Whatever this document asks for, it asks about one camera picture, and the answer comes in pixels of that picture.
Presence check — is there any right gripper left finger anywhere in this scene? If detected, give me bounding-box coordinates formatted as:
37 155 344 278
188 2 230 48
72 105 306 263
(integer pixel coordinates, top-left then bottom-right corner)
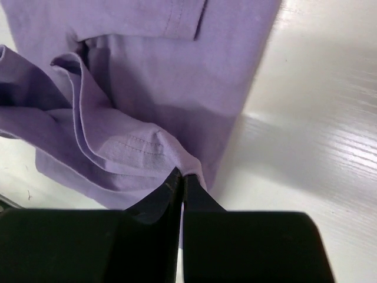
1 169 181 282

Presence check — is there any purple t shirt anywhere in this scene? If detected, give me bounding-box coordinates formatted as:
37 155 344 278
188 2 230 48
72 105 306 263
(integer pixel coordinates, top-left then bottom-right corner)
1 1 280 209

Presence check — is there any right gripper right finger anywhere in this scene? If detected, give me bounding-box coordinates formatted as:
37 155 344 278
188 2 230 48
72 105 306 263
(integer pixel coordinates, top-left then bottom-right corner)
183 175 335 282

